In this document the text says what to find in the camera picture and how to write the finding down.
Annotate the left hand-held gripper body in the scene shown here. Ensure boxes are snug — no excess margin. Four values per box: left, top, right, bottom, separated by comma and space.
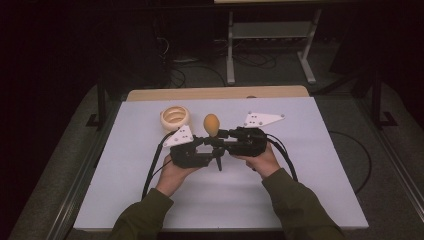
162, 124, 215, 169

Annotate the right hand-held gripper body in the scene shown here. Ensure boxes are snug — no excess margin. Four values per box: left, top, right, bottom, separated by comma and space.
226, 111, 286, 158

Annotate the person's right hand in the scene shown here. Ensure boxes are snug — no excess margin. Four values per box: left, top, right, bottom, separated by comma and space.
233, 142, 282, 181

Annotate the person's left hand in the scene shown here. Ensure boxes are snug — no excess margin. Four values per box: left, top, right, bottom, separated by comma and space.
155, 153, 201, 198

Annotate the black metal stand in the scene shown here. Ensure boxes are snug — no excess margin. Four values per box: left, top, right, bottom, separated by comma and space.
85, 79, 108, 130
370, 74, 398, 130

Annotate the grey metal stand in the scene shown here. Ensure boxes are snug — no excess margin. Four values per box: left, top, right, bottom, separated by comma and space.
225, 9, 323, 86

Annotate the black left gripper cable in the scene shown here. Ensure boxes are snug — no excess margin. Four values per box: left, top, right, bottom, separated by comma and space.
141, 130, 178, 201

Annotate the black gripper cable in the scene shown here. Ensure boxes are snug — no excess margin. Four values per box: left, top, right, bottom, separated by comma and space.
141, 130, 178, 201
265, 133, 299, 183

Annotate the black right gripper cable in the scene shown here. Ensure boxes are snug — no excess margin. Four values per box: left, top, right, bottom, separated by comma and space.
265, 133, 299, 183

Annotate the tangle of floor cables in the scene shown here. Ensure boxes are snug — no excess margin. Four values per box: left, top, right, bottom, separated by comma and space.
232, 51, 278, 70

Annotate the black floor cable loop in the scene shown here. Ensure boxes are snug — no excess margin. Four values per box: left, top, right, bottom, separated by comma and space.
328, 130, 373, 196

